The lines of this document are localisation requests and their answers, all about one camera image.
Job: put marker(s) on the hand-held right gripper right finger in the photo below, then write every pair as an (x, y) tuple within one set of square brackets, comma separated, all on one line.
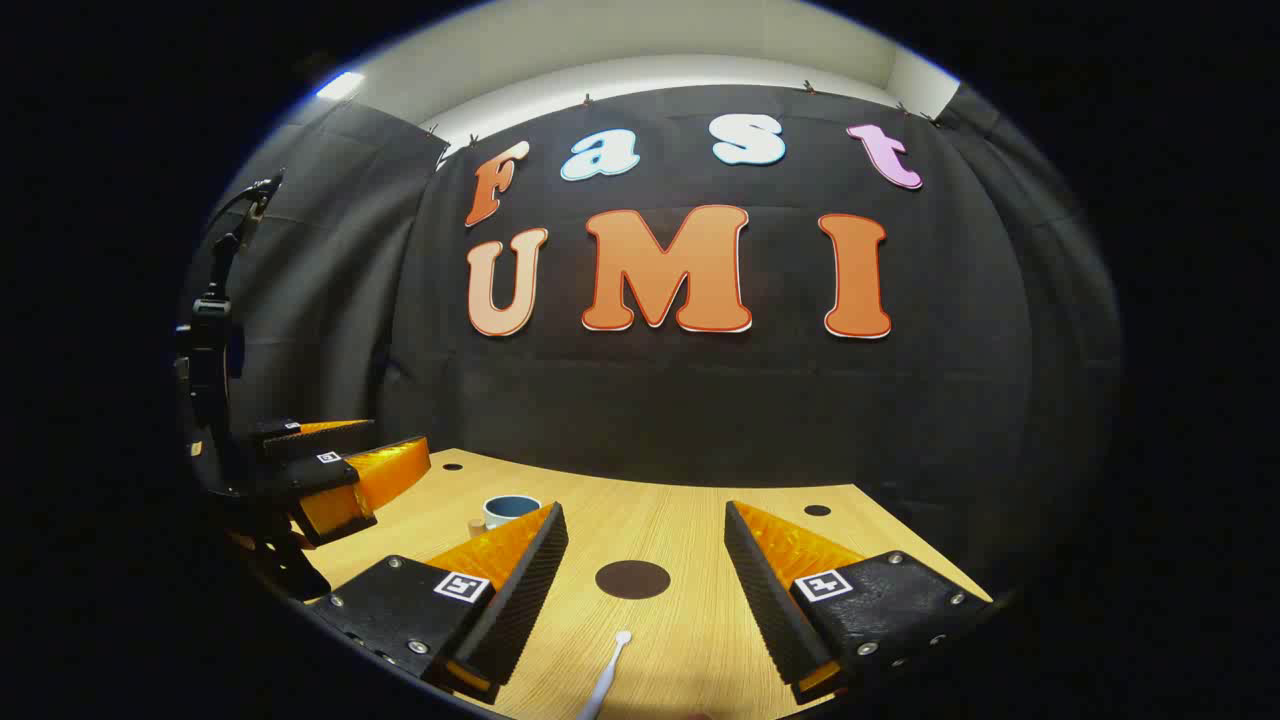
[(770, 600)]

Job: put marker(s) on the dark brown round coaster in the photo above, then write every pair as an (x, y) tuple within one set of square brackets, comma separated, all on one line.
[(633, 580)]

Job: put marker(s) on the wooden desktop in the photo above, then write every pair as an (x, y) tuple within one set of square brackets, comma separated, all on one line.
[(690, 640)]

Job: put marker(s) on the ceiling light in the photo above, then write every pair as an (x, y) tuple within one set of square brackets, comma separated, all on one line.
[(340, 85)]

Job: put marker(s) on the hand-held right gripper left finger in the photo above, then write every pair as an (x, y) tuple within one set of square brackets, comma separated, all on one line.
[(520, 600)]

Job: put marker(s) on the white toothbrush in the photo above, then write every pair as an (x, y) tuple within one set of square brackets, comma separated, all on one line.
[(610, 670)]

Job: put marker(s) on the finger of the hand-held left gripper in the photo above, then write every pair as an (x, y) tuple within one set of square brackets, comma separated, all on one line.
[(310, 438), (340, 490)]

